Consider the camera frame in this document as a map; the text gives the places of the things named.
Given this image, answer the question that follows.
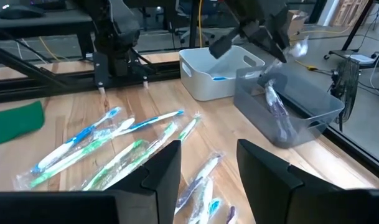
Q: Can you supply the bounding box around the grey desk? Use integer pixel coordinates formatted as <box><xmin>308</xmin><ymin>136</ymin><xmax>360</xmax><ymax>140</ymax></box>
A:
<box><xmin>0</xmin><ymin>0</ymin><xmax>95</xmax><ymax>60</ymax></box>

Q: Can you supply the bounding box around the blue office chair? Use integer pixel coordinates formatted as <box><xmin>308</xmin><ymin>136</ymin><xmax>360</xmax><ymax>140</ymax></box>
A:
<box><xmin>172</xmin><ymin>0</ymin><xmax>217</xmax><ymax>46</ymax></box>

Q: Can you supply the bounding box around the cardboard box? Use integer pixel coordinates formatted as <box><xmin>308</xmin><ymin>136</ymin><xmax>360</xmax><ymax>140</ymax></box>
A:
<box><xmin>285</xmin><ymin>9</ymin><xmax>311</xmax><ymax>43</ymax></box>

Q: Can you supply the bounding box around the green flat mat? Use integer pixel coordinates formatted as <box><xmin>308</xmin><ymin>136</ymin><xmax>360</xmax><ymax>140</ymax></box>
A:
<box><xmin>0</xmin><ymin>100</ymin><xmax>46</xmax><ymax>149</ymax></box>

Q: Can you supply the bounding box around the black floor fan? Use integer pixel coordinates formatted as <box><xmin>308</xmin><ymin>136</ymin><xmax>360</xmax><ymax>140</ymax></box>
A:
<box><xmin>329</xmin><ymin>57</ymin><xmax>362</xmax><ymax>132</ymax></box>

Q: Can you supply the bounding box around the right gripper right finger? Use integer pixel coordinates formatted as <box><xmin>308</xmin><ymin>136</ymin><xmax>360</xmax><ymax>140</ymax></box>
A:
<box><xmin>236</xmin><ymin>139</ymin><xmax>379</xmax><ymax>224</ymax></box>

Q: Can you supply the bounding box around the black computer mouse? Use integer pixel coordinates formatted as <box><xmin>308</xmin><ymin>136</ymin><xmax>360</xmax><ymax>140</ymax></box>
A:
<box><xmin>0</xmin><ymin>3</ymin><xmax>46</xmax><ymax>21</ymax></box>

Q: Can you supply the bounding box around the black wheeled stand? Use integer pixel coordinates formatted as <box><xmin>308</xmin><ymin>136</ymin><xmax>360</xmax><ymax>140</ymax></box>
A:
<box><xmin>324</xmin><ymin>0</ymin><xmax>379</xmax><ymax>70</ymax></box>

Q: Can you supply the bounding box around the white plastic bin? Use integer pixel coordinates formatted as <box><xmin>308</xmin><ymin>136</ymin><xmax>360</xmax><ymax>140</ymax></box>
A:
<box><xmin>179</xmin><ymin>45</ymin><xmax>266</xmax><ymax>102</ymax></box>

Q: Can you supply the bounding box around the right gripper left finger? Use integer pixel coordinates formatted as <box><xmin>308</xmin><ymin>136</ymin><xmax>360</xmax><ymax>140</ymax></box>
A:
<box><xmin>0</xmin><ymin>139</ymin><xmax>182</xmax><ymax>224</ymax></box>

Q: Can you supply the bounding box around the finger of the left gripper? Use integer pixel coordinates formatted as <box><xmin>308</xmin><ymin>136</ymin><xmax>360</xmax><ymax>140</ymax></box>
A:
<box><xmin>209</xmin><ymin>28</ymin><xmax>245</xmax><ymax>60</ymax></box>
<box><xmin>250</xmin><ymin>29</ymin><xmax>288</xmax><ymax>63</ymax></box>

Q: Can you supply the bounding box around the yellow cable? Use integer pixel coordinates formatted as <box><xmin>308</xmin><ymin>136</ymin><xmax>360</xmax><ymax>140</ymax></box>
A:
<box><xmin>38</xmin><ymin>0</ymin><xmax>335</xmax><ymax>72</ymax></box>

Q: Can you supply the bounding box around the smoky transparent plastic bin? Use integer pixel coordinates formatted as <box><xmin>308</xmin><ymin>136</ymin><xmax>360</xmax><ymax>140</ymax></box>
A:
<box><xmin>233</xmin><ymin>63</ymin><xmax>345</xmax><ymax>149</ymax></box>

